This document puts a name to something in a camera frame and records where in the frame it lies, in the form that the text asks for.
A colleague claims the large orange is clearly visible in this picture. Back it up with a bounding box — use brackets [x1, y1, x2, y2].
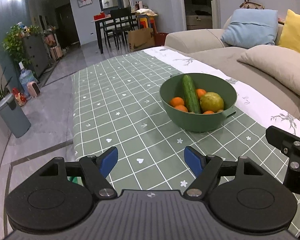
[169, 97, 185, 107]

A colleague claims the grey drawer cabinet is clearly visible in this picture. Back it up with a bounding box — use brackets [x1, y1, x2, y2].
[23, 35, 49, 77]

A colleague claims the blue water bottle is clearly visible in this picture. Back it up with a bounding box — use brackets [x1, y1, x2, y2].
[19, 61, 38, 98]

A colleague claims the yellow cushion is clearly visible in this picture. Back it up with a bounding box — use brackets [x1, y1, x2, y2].
[278, 9, 300, 53]

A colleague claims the green bowl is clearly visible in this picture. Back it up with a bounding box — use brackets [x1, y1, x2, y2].
[159, 73, 237, 133]

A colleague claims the grey trash bin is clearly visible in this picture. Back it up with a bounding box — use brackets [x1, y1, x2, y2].
[0, 93, 31, 138]

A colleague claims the dark dining table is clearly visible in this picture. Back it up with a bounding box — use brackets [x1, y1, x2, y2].
[91, 11, 141, 55]

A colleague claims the green checked tablecloth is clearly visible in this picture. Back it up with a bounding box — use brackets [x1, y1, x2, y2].
[71, 45, 300, 238]

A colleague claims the light blue cushion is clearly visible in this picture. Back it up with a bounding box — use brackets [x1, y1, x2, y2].
[221, 9, 278, 49]

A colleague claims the yellow-green pear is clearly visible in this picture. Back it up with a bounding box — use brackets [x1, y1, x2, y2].
[199, 92, 224, 113]

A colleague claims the beige cushion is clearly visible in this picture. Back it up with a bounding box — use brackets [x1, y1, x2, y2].
[237, 45, 300, 96]

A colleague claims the black dining chair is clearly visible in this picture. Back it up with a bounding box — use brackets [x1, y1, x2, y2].
[110, 6, 138, 49]

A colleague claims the leafy plant on cabinet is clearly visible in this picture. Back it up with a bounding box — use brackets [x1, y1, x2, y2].
[2, 22, 41, 67]

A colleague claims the red box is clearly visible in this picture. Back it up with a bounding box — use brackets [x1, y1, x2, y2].
[154, 33, 168, 47]

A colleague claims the small mandarin on table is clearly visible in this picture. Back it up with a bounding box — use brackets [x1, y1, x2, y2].
[196, 88, 206, 100]

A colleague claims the pink small heater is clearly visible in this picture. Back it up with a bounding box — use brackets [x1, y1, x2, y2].
[27, 81, 40, 98]

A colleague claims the brown paper bag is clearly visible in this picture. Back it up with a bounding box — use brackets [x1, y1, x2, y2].
[128, 28, 155, 52]

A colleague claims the small orange mandarin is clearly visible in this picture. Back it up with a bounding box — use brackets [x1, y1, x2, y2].
[174, 105, 188, 112]

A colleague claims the beige sofa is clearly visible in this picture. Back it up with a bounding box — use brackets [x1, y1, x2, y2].
[165, 28, 300, 120]

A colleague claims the red toy basket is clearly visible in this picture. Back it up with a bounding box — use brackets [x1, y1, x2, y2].
[12, 88, 27, 107]

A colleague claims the green cucumber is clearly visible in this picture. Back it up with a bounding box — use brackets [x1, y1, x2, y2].
[181, 74, 201, 114]

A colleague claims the brown handbag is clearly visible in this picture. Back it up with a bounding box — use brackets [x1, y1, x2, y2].
[239, 0, 264, 9]

